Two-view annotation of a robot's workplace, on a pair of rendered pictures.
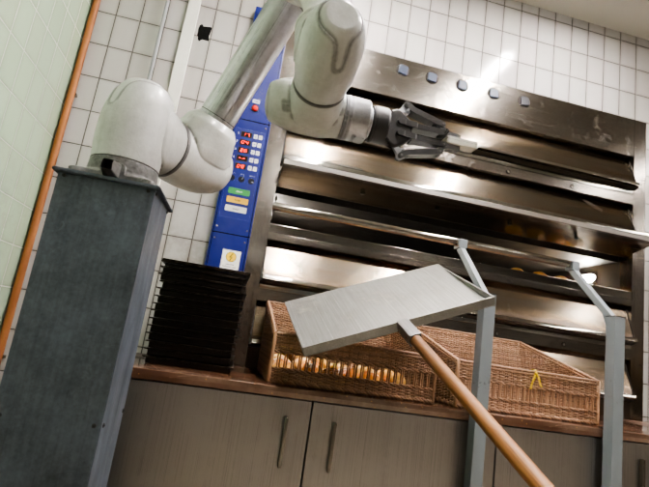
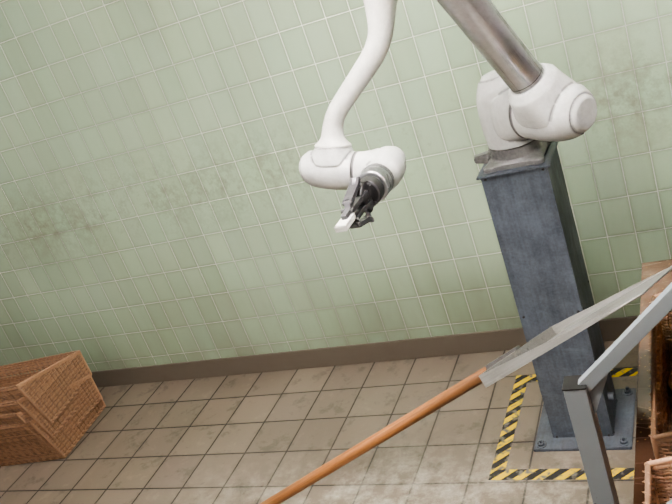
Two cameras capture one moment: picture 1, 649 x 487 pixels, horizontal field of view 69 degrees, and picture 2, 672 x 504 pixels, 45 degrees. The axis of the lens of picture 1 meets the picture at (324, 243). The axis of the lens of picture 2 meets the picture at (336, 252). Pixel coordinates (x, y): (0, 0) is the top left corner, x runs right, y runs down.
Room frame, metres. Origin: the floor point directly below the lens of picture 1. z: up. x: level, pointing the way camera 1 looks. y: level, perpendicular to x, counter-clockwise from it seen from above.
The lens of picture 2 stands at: (2.01, -1.69, 1.82)
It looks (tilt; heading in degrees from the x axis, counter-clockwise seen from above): 21 degrees down; 128
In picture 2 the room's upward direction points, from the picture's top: 20 degrees counter-clockwise
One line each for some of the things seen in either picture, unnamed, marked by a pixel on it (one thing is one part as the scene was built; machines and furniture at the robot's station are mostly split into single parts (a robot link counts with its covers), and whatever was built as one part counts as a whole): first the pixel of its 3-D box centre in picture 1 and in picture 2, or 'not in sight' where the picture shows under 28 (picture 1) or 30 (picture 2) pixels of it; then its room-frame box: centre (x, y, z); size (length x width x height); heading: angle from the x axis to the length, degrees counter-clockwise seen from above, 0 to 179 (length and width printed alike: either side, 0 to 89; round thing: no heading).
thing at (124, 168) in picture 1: (120, 176); (509, 150); (1.06, 0.49, 1.03); 0.22 x 0.18 x 0.06; 9
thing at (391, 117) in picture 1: (389, 128); (365, 195); (0.91, -0.10, 1.17); 0.09 x 0.07 x 0.08; 100
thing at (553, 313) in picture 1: (460, 294); not in sight; (2.13, -0.64, 1.02); 1.79 x 0.11 x 0.19; 100
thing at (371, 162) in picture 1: (469, 186); not in sight; (2.13, -0.64, 1.54); 1.79 x 0.11 x 0.19; 100
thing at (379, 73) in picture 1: (474, 100); not in sight; (2.16, -0.64, 2.00); 1.80 x 0.08 x 0.21; 100
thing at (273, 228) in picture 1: (460, 265); not in sight; (2.16, -0.64, 1.16); 1.80 x 0.06 x 0.04; 100
